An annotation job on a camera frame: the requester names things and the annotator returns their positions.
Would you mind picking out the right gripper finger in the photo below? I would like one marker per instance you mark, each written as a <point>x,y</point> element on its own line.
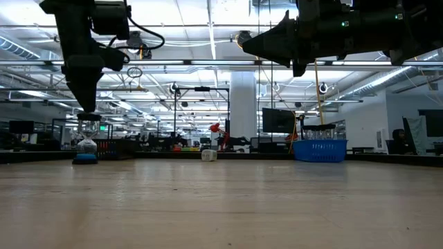
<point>282,62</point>
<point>277,39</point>

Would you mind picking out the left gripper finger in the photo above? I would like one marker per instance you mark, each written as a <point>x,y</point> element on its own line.
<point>87,90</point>

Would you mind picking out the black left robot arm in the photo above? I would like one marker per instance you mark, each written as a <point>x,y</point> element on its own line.
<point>74,24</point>

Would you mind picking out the round ceiling sensor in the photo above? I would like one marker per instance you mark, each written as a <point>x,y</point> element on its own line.
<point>322,88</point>

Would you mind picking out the white building column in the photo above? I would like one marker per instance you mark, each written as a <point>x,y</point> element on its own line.
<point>243,103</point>

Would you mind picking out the black monitor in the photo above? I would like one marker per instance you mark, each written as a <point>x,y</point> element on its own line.
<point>277,120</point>
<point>21,127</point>

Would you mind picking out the black storage bin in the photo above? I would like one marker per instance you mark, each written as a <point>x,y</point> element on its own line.
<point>114,150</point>

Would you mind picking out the red desk lamp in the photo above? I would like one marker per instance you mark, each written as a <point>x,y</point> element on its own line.
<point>215,128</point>

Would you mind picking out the blue plastic basket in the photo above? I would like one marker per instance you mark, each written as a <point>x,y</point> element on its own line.
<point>320,151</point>

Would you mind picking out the person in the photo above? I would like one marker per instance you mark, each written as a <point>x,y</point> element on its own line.
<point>399,143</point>

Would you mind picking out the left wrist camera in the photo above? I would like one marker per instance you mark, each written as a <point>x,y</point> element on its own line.
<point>114,58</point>

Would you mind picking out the black ceiling camera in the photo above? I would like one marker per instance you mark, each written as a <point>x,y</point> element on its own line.
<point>134,41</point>
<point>242,36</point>

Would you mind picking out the black frame stand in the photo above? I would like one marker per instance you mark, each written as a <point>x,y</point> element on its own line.
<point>174,110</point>

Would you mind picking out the black table frame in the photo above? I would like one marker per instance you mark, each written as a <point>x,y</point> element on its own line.
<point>166,155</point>

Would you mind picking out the black wall screen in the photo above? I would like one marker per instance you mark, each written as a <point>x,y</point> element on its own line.
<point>432,122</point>

